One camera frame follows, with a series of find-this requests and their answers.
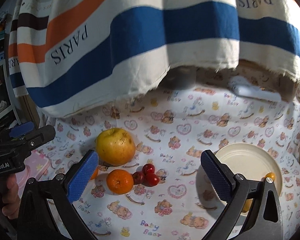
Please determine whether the small yellow orange fruit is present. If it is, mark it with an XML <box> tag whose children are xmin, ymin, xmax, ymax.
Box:
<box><xmin>242</xmin><ymin>199</ymin><xmax>253</xmax><ymax>213</ymax></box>

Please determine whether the small orange kumquat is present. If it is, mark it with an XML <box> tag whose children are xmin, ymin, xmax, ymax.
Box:
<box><xmin>264</xmin><ymin>172</ymin><xmax>276</xmax><ymax>181</ymax></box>

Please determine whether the large orange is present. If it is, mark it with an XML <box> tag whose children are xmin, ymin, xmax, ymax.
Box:
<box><xmin>90</xmin><ymin>167</ymin><xmax>99</xmax><ymax>180</ymax></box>

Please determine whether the bright red cherry tomato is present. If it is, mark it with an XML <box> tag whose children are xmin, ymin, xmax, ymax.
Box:
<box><xmin>144</xmin><ymin>173</ymin><xmax>160</xmax><ymax>187</ymax></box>

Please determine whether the dark red cherry fruit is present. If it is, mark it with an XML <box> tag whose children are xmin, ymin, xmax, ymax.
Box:
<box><xmin>142</xmin><ymin>163</ymin><xmax>155</xmax><ymax>175</ymax></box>

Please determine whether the left hand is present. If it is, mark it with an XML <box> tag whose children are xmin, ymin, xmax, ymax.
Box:
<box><xmin>2</xmin><ymin>174</ymin><xmax>20</xmax><ymax>219</ymax></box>

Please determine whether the pink plastic toy case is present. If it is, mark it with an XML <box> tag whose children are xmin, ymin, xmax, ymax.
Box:
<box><xmin>16</xmin><ymin>150</ymin><xmax>51</xmax><ymax>198</ymax></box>

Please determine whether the cream ceramic plate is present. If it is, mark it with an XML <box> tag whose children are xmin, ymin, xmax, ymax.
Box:
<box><xmin>215</xmin><ymin>142</ymin><xmax>283</xmax><ymax>196</ymax></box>

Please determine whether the large yellow apple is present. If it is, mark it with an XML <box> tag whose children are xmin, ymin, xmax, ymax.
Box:
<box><xmin>96</xmin><ymin>127</ymin><xmax>136</xmax><ymax>166</ymax></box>

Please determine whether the striped Paris towel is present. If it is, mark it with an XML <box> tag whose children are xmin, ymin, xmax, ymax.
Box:
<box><xmin>8</xmin><ymin>0</ymin><xmax>300</xmax><ymax>118</ymax></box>

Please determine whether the baby bear printed cloth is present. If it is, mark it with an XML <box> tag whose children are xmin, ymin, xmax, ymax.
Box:
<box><xmin>39</xmin><ymin>67</ymin><xmax>300</xmax><ymax>239</ymax></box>

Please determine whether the white remote control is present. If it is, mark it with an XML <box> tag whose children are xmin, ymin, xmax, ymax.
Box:
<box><xmin>228</xmin><ymin>75</ymin><xmax>281</xmax><ymax>102</ymax></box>

